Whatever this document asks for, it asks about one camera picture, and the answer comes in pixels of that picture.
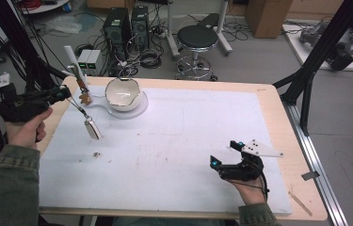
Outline black computer tower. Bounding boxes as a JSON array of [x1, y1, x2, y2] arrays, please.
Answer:
[[103, 7, 132, 60], [130, 5, 151, 51]]

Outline clear plastic bag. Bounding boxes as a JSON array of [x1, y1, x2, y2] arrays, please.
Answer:
[[44, 14, 83, 35]]

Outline white foam mat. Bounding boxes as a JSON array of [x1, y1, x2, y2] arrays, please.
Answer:
[[38, 85, 293, 217]]

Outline grey tape piece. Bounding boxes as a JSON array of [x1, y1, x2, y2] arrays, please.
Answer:
[[300, 170, 320, 182]]

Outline white ceramic bowl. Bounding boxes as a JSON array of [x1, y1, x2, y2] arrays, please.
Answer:
[[104, 76, 142, 113]]

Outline coiled black cable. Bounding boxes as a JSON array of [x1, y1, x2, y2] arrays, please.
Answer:
[[138, 49, 163, 70]]

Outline grey robot device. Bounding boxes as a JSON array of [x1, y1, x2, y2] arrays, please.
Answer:
[[298, 22, 353, 72]]

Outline black round stool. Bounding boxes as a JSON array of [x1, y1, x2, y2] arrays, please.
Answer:
[[174, 24, 219, 82]]

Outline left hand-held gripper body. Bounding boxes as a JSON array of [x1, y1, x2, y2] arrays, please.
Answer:
[[0, 73, 51, 123]]

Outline person's right hand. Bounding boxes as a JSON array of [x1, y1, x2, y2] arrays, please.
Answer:
[[227, 178, 268, 206]]

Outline white key hanger stand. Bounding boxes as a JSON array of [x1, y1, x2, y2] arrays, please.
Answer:
[[63, 45, 150, 121]]

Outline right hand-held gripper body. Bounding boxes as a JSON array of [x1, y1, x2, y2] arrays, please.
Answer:
[[219, 139, 284, 183]]

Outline black metal frame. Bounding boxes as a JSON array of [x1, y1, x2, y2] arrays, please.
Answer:
[[0, 0, 69, 186], [272, 0, 353, 137]]

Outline person's left hand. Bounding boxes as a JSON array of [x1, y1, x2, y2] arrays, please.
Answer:
[[6, 106, 54, 151]]

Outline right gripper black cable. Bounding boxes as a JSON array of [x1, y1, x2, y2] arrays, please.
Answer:
[[232, 175, 270, 202]]

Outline round white table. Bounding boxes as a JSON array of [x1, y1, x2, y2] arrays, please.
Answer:
[[16, 0, 72, 15]]

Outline grey power supply unit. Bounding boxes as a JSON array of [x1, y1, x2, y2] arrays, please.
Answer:
[[85, 49, 102, 76], [76, 49, 92, 75]]

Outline cardboard box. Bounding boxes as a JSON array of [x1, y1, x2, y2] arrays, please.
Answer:
[[245, 0, 295, 40]]

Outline thin wooden stick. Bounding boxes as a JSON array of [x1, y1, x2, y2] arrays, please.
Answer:
[[288, 190, 313, 218]]

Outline silver keychain with white tag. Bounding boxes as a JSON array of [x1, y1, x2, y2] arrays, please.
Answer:
[[60, 85, 103, 141]]

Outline white metal stand frame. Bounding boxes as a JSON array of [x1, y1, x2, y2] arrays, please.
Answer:
[[165, 0, 233, 60]]

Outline aluminium rail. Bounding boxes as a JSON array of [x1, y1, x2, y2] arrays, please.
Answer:
[[282, 102, 349, 226]]

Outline wooden table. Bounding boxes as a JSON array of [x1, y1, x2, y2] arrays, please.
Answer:
[[36, 75, 329, 222]]

